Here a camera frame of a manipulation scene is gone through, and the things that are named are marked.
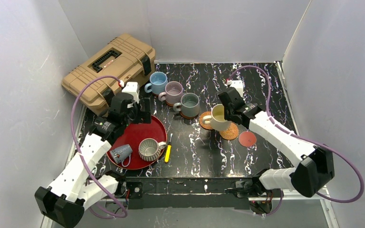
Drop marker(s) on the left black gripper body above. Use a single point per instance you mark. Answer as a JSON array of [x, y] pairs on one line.
[[143, 114]]

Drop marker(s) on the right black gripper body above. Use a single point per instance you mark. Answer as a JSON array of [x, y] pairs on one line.
[[229, 105]]

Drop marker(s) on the cream yellow mug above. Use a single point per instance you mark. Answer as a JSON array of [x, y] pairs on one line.
[[216, 119]]

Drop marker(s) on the woven rattan coaster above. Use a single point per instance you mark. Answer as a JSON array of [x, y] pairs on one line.
[[231, 133], [204, 124]]

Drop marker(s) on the ribbed beige mug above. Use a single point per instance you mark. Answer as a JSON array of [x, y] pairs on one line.
[[150, 149]]

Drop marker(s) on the red apple coaster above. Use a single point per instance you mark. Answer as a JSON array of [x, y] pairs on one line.
[[247, 139]]

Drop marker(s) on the lilac mug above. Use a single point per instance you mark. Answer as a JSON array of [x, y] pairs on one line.
[[172, 93]]

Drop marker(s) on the light blue mug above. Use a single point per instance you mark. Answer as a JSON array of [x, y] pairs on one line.
[[157, 83]]

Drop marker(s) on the dark grey mug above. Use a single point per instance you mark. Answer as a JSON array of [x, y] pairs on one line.
[[189, 106]]

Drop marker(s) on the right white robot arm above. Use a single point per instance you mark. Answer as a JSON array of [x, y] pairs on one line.
[[312, 166]]

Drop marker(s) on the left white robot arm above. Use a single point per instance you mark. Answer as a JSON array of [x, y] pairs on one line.
[[68, 196]]

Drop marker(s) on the red round tray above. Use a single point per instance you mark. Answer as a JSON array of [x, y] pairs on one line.
[[134, 134]]

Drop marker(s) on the small white grey mug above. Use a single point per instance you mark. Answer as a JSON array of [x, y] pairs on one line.
[[122, 155]]

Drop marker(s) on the tan plastic toolbox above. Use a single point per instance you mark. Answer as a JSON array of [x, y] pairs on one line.
[[123, 58]]

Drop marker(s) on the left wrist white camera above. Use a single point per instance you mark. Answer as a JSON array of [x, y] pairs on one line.
[[133, 89]]

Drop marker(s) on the wrist white camera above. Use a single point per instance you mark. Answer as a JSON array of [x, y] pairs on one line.
[[133, 89], [237, 84]]

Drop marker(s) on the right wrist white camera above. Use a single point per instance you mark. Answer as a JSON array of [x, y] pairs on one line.
[[237, 84]]

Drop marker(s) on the yellow handled screwdriver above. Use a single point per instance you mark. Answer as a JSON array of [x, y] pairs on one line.
[[168, 149]]

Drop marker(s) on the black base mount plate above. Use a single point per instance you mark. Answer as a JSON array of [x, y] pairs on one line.
[[131, 190]]

